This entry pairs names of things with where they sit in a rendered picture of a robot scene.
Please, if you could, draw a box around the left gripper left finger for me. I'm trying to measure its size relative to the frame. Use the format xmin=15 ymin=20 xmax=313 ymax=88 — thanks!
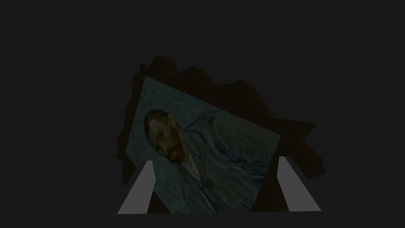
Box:
xmin=117 ymin=160 xmax=156 ymax=215

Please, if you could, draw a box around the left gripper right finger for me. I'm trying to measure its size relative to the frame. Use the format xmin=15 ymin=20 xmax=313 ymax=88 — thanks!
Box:
xmin=276 ymin=156 xmax=322 ymax=212

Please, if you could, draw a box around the framed blue portrait painting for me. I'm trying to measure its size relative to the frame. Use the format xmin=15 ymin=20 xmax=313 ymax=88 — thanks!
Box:
xmin=115 ymin=54 xmax=327 ymax=215

